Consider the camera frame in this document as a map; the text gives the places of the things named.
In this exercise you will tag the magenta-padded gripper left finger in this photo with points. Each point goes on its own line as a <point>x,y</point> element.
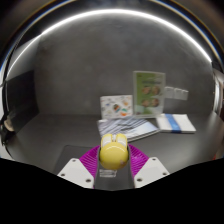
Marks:
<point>77,171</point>

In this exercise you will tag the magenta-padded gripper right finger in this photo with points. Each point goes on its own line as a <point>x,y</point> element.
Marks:
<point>150,170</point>

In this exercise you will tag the yellow rabbit-shaped computer mouse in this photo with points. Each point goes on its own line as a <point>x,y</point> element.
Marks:
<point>114,153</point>

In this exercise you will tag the grey striped cover book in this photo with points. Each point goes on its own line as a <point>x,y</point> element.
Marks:
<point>133,128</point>

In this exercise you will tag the white book with blue band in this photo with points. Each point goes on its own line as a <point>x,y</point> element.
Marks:
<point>176,122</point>

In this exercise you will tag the white card with colourful stickers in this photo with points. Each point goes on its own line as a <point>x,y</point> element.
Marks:
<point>116,106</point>

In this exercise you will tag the green food picture sign stand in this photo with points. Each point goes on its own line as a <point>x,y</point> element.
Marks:
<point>149,94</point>

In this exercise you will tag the white wall sockets row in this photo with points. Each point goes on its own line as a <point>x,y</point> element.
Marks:
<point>176,92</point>

